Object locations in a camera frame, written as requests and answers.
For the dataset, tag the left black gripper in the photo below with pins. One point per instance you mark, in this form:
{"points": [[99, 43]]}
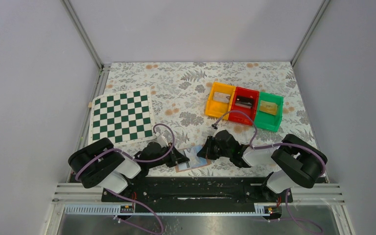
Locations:
{"points": [[175, 156]]}

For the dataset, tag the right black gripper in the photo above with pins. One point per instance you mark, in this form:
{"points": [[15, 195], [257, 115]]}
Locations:
{"points": [[211, 148]]}

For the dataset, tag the tan leather card holder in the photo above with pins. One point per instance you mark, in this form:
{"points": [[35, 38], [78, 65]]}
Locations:
{"points": [[194, 161]]}

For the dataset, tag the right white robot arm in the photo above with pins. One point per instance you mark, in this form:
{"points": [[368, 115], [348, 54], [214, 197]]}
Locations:
{"points": [[300, 163]]}

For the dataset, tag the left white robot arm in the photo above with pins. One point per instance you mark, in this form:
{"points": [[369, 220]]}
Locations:
{"points": [[101, 164]]}

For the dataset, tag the black card in red bin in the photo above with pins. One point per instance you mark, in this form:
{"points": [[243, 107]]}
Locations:
{"points": [[245, 102]]}

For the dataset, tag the gold card in green bin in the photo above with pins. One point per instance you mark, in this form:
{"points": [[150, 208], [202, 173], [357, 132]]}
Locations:
{"points": [[268, 107]]}

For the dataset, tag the yellow plastic bin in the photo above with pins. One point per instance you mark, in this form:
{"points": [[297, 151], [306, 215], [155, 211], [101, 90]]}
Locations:
{"points": [[219, 100]]}

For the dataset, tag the red plastic bin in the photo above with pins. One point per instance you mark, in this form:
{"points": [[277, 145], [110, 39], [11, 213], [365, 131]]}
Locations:
{"points": [[248, 115]]}

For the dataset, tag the green plastic bin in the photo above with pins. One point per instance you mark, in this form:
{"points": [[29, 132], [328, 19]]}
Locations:
{"points": [[266, 121]]}

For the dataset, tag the green white chessboard mat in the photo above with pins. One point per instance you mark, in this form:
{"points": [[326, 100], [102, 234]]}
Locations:
{"points": [[123, 117]]}

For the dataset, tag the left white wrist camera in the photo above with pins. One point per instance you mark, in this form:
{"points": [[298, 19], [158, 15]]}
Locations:
{"points": [[161, 140]]}

